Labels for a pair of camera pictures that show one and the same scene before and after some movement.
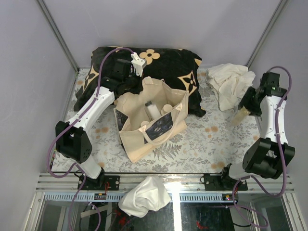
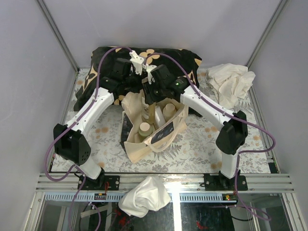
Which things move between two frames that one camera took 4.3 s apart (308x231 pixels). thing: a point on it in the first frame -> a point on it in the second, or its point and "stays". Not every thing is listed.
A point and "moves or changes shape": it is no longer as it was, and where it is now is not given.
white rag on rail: x=149 y=194 stays
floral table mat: x=210 y=144 stays
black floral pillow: x=176 y=66 stays
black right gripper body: x=250 y=102 -> x=154 y=92
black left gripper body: x=133 y=82 stays
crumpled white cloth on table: x=229 y=82 stays
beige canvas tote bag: x=148 y=118 moves or changes shape
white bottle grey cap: x=152 y=111 -> x=159 y=117
